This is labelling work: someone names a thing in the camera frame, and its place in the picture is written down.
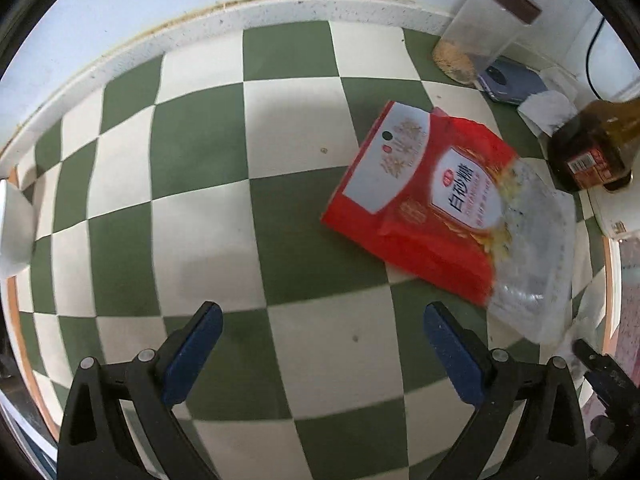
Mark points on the blue grey device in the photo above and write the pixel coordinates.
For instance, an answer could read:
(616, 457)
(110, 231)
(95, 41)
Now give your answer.
(510, 80)

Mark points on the dark sauce bottle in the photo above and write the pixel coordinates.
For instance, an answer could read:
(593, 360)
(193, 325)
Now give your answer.
(595, 150)

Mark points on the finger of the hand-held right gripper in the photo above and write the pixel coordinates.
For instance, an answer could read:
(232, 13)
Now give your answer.
(610, 380)

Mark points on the green white checkered tablecloth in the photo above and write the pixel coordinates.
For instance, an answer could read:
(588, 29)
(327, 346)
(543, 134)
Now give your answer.
(200, 160)

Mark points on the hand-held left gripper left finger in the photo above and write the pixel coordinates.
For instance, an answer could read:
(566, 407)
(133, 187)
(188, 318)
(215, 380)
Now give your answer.
(195, 355)

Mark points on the pink undercloth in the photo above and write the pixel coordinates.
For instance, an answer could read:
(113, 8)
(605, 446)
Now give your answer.
(631, 310)

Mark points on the white paper piece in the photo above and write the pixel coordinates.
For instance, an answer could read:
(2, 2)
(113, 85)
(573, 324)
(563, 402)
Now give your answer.
(545, 107)

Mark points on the glass jar brown lid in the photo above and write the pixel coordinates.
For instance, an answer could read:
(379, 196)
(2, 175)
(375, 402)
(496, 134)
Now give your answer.
(480, 25)

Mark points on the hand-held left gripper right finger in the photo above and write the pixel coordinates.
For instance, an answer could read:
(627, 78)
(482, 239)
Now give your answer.
(455, 360)

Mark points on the red sugar bag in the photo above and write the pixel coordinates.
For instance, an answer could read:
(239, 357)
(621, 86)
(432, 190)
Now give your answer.
(425, 210)

